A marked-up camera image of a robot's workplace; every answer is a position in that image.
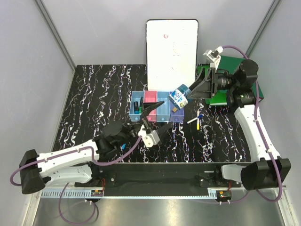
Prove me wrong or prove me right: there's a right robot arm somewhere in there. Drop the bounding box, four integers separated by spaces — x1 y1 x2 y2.
188 59 291 191

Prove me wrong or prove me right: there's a grey slotted cable duct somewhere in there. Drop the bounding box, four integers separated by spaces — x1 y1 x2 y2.
41 189 104 199

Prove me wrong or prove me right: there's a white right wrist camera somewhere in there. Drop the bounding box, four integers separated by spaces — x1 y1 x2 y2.
203 46 223 70

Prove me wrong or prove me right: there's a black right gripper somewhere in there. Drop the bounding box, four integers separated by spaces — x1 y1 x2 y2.
183 68 238 99

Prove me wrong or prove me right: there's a yellow capped white marker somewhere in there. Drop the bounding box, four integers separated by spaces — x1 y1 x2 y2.
197 110 200 130

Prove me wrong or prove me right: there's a light blue bin left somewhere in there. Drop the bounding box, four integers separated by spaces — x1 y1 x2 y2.
129 91 144 122

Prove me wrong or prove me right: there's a dark green ring binder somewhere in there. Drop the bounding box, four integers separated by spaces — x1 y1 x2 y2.
210 53 264 102

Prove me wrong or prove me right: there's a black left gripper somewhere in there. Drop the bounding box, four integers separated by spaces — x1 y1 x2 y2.
117 101 173 146

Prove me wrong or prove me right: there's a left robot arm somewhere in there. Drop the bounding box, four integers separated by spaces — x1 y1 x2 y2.
10 101 173 194

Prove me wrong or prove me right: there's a blue ink bottle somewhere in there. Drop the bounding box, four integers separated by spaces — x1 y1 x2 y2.
168 84 191 112

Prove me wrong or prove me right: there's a purple plastic bin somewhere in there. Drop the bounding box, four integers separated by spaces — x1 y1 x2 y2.
169 91 184 122

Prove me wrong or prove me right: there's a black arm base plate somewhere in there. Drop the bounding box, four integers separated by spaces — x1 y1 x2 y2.
75 163 241 197

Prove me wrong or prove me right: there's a green capped black highlighter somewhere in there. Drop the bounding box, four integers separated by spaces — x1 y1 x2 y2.
139 97 143 113

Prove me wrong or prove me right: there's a white dry-erase board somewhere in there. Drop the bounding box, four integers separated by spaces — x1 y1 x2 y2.
146 19 199 91

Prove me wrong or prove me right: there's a pink plastic bin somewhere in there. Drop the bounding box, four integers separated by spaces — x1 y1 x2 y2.
143 91 157 122

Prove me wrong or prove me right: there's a blue capped black highlighter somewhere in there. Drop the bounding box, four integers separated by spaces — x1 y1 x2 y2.
134 101 139 113

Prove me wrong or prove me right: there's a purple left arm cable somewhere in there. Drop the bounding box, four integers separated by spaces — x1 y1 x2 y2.
9 135 144 224

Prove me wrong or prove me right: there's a light blue bin right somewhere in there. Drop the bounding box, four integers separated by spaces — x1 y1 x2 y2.
156 91 170 122

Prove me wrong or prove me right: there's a blue capped white marker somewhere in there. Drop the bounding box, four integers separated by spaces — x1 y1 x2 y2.
186 114 203 124

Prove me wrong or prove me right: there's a light blue bin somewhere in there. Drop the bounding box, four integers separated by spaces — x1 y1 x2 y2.
129 91 144 122
156 91 170 122

